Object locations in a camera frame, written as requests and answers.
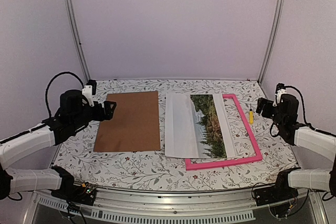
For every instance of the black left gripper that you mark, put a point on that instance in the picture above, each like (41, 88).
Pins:
(108, 112)

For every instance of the right aluminium corner post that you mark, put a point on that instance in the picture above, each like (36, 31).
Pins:
(271, 41)

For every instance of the left aluminium corner post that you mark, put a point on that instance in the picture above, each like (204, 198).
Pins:
(76, 38)

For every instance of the yellow handled screwdriver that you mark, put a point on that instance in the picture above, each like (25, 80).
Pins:
(251, 115)

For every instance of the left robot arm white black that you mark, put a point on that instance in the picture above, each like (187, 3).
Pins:
(44, 135)

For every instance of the white photo mat board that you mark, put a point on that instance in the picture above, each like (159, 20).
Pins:
(227, 134)

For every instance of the brown frame backing board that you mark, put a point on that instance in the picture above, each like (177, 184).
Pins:
(135, 124)

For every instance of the framed landscape photo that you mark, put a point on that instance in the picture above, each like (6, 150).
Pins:
(193, 126)

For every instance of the floral patterned table mat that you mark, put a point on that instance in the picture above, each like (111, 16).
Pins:
(153, 170)

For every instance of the aluminium front rail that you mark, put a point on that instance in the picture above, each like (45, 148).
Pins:
(119, 205)

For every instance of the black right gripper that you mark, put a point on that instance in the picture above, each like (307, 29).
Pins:
(265, 113)

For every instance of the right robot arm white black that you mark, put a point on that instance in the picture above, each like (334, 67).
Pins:
(320, 143)

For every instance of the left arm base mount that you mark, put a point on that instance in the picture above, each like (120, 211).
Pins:
(85, 193)

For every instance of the aluminium corner post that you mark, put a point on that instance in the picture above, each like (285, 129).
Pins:
(271, 41)
(76, 38)

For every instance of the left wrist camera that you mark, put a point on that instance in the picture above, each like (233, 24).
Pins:
(89, 90)

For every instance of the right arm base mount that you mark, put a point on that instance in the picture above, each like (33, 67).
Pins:
(275, 192)

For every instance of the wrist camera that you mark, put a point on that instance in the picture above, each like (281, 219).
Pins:
(89, 90)
(280, 90)

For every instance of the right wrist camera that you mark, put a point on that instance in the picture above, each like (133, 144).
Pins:
(280, 90)

